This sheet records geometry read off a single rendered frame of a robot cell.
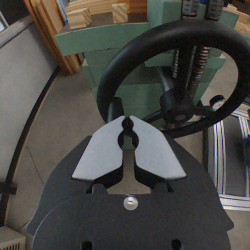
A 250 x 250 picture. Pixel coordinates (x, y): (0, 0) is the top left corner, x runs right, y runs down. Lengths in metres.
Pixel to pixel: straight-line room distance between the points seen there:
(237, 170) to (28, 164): 1.81
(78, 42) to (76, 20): 0.05
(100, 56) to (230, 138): 1.06
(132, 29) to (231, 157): 1.01
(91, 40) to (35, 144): 1.27
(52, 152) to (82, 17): 1.14
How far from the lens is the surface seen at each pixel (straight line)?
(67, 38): 0.35
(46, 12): 1.69
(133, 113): 0.53
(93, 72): 0.38
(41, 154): 1.35
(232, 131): 1.19
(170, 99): 0.21
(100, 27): 0.32
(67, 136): 1.25
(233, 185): 1.04
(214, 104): 0.52
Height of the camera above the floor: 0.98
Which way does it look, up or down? 60 degrees down
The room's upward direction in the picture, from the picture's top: 7 degrees counter-clockwise
